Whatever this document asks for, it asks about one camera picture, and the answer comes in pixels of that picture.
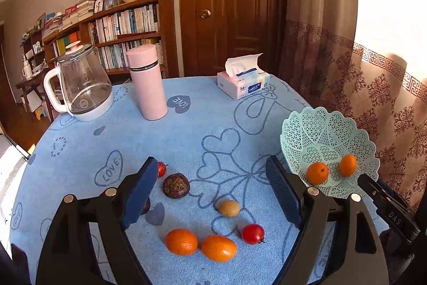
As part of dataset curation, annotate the brown wooden door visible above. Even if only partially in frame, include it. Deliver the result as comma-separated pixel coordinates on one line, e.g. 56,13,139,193
178,0,289,79

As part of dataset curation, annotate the small orange kumquat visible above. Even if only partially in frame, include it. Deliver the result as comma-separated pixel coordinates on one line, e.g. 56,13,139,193
165,228,199,256
201,235,238,262
306,161,330,186
339,154,358,177

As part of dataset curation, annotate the pink thermos bottle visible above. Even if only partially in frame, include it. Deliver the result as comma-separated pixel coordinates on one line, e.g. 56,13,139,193
125,45,168,121

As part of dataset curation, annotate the blue heart print tablecloth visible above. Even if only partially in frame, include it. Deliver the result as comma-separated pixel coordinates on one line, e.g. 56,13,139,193
9,74,391,285

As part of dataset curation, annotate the wooden desk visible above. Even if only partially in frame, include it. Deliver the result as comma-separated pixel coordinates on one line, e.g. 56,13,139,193
15,69,51,120

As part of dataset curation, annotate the row of shelf books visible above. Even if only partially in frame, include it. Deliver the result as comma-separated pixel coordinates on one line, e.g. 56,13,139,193
50,3,164,70

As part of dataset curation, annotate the white storage box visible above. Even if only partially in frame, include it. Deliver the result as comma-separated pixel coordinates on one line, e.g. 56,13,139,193
25,91,44,114

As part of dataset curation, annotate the mint green plastic mesh basket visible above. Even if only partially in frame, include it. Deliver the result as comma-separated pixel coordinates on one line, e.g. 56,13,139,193
280,106,380,199

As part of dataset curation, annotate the bright window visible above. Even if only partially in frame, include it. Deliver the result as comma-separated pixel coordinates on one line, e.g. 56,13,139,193
350,0,427,99

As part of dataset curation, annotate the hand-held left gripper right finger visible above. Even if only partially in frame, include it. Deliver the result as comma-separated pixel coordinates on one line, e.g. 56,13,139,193
265,155,390,285

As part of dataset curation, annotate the white striped cloth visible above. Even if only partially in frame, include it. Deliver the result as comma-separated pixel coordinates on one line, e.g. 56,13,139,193
0,133,30,239

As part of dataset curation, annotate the brown patterned curtain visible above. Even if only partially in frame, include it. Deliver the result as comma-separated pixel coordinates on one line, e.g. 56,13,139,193
277,0,427,215

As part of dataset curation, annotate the dark brown mangosteen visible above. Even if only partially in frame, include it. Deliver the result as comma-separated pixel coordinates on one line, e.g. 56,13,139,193
162,173,191,199

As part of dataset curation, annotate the stack of books on bookshelf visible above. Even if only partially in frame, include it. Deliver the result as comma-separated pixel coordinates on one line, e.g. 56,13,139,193
43,0,101,35

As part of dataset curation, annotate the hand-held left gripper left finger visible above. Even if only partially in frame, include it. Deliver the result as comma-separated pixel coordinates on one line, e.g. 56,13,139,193
35,156,159,285

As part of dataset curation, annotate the glass kettle with white handle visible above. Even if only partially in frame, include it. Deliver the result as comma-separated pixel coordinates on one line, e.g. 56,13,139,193
43,41,114,122

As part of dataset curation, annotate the white tissue pack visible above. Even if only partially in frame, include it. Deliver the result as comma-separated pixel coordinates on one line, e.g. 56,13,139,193
217,53,270,101

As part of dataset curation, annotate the dark wooden room door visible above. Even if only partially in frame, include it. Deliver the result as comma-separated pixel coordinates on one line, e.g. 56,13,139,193
0,25,14,105

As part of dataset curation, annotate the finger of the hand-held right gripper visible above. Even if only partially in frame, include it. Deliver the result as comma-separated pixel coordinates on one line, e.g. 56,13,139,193
358,173,412,212

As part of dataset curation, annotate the brown wooden bookshelf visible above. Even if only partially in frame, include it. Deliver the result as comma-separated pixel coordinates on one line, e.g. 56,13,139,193
42,0,179,80

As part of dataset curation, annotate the small open wooden shelf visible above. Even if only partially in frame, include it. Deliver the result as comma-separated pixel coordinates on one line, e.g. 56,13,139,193
20,28,47,79

